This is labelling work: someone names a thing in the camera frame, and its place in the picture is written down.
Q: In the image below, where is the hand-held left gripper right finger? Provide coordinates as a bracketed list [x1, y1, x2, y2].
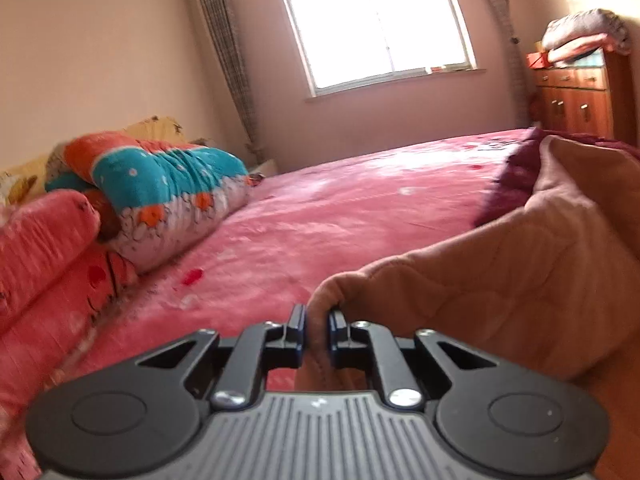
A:
[327, 309, 507, 409]

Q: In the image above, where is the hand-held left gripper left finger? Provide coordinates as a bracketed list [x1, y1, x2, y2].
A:
[134, 304, 307, 409]

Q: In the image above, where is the pink fleece quilted garment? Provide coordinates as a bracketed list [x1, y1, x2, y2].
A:
[295, 135, 640, 396]

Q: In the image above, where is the bed with pink sheet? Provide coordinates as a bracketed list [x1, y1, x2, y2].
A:
[0, 127, 538, 480]

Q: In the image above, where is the teal orange rolled quilt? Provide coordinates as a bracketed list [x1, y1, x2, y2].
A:
[45, 131, 253, 275]

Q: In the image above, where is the maroon down jacket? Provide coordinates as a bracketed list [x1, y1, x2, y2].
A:
[472, 127, 640, 228]

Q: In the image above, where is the yellow floral pillow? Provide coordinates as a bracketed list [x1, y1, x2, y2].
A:
[0, 116, 216, 206]

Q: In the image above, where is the pink folded quilt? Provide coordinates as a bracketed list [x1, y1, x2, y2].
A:
[0, 191, 140, 411]

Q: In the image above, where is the grey checked curtain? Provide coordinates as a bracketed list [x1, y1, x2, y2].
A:
[187, 0, 266, 161]
[467, 0, 533, 128]

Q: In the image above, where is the white framed window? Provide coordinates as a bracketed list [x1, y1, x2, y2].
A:
[276, 0, 477, 99]

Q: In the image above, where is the wooden cabinet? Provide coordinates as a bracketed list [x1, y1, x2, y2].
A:
[530, 50, 638, 146]

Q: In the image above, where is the folded blankets stack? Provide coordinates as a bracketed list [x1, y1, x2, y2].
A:
[541, 8, 632, 67]

